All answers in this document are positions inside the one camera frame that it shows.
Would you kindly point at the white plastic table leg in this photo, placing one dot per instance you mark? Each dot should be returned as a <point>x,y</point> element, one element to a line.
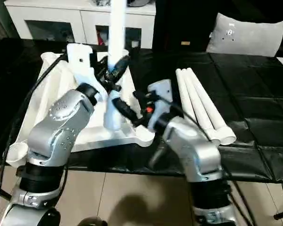
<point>202,101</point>
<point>194,101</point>
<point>210,101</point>
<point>116,35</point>

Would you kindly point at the white plastic table top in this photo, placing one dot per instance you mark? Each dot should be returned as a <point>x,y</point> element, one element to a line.
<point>61,77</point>

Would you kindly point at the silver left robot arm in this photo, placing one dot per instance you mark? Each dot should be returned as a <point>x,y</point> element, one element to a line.
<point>59,122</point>

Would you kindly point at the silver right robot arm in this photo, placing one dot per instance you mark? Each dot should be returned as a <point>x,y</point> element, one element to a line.
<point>193,155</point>

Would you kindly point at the black clutter on sideboard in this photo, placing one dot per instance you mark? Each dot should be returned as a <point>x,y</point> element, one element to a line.
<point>95,2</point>

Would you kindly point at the white sideboard cabinet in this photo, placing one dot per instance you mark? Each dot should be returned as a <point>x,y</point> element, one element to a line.
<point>61,14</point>

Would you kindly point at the black cabinet with gold label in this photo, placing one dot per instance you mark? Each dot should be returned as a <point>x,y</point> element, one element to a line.
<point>184,23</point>

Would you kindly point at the dark round robot torso part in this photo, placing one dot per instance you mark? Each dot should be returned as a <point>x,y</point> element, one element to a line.
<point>93,222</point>

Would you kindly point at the grey pillow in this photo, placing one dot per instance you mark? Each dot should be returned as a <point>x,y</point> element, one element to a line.
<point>247,35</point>

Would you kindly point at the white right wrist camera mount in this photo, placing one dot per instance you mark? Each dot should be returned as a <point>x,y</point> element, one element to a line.
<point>162,94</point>

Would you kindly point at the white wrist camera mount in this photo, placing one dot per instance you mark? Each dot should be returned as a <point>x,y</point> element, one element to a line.
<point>81,63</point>
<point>162,94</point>

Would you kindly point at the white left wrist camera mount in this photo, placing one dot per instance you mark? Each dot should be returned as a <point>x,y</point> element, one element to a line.
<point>81,63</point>

